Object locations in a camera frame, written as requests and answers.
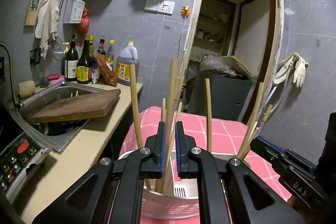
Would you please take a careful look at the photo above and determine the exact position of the pale wooden chopstick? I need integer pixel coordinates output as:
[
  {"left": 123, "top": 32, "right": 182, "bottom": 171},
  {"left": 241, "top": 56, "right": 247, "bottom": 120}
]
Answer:
[
  {"left": 173, "top": 76, "right": 182, "bottom": 109},
  {"left": 245, "top": 121, "right": 259, "bottom": 153}
]

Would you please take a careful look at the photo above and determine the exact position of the steel kitchen sink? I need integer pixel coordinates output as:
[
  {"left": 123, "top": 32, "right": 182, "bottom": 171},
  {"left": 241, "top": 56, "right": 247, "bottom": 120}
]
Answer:
[{"left": 10, "top": 81, "right": 102, "bottom": 154}]

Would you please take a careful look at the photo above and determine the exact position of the white perforated utensil holder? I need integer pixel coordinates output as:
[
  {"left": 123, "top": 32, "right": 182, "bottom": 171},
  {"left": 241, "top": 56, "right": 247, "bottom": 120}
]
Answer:
[{"left": 118, "top": 150, "right": 251, "bottom": 221}]

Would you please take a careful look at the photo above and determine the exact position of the dark grey cabinet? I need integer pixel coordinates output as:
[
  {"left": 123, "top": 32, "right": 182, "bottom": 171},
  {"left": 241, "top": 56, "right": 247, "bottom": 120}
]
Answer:
[{"left": 187, "top": 71, "right": 251, "bottom": 121}]

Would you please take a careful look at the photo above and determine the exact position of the pink checked tablecloth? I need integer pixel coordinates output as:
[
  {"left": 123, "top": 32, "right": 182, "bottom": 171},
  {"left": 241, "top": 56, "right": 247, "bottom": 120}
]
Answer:
[{"left": 119, "top": 105, "right": 292, "bottom": 224}]

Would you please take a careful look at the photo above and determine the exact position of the white rubber glove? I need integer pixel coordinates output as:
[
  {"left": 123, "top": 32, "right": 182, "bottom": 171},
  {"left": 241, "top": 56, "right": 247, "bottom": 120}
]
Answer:
[{"left": 293, "top": 55, "right": 309, "bottom": 88}]

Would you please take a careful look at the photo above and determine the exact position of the brown wooden cutting board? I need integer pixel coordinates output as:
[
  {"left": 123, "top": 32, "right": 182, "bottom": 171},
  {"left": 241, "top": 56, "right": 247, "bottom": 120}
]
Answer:
[{"left": 26, "top": 89, "right": 121, "bottom": 123}]

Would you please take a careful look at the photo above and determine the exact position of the induction cooker control panel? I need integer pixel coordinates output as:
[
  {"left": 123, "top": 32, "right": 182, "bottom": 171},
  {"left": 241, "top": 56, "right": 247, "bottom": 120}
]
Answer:
[{"left": 1, "top": 132, "right": 51, "bottom": 203}]

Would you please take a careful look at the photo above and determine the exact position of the yellow edged cushion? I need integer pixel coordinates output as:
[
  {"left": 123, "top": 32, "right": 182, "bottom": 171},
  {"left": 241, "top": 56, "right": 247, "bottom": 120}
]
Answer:
[{"left": 199, "top": 56, "right": 256, "bottom": 78}]

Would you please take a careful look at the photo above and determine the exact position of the brown sauce pouch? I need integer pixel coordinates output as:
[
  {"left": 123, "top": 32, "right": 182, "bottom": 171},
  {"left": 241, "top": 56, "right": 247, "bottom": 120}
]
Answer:
[{"left": 96, "top": 52, "right": 117, "bottom": 87}]

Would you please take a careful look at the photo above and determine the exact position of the dark soy sauce bottle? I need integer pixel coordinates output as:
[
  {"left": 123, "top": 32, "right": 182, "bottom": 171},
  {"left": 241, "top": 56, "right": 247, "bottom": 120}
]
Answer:
[{"left": 76, "top": 34, "right": 93, "bottom": 84}]

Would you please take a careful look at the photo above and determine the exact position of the dark wine bottle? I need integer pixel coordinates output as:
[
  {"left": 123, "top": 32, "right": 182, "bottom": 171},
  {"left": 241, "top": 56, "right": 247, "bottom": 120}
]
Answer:
[{"left": 64, "top": 35, "right": 79, "bottom": 81}]

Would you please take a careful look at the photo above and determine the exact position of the large vinegar jug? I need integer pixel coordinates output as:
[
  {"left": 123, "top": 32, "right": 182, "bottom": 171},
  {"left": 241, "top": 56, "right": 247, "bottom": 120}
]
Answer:
[{"left": 116, "top": 41, "right": 138, "bottom": 86}]

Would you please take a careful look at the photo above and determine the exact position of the red plastic bag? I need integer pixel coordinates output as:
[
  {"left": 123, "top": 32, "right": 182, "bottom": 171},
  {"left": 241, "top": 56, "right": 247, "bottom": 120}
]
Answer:
[{"left": 76, "top": 7, "right": 90, "bottom": 34}]

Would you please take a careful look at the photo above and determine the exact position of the beige hanging towel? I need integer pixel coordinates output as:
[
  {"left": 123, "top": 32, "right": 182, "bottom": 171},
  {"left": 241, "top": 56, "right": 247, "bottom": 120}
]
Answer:
[{"left": 35, "top": 0, "right": 59, "bottom": 59}]

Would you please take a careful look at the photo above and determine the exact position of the white flexible hose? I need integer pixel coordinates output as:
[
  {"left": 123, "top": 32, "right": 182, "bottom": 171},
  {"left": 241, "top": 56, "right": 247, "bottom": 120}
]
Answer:
[{"left": 262, "top": 52, "right": 299, "bottom": 117}]

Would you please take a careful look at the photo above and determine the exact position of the orange wall hook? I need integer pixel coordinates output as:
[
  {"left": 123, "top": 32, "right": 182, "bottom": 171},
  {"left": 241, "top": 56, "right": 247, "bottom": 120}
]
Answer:
[{"left": 181, "top": 6, "right": 191, "bottom": 18}]

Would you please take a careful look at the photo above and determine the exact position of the grey wall box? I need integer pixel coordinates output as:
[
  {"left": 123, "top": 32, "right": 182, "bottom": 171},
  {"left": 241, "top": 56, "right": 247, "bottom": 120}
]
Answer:
[{"left": 63, "top": 0, "right": 85, "bottom": 24}]

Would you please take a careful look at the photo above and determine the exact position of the white wall switch plate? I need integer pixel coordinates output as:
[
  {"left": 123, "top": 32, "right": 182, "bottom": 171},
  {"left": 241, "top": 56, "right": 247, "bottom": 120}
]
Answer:
[{"left": 144, "top": 0, "right": 175, "bottom": 15}]

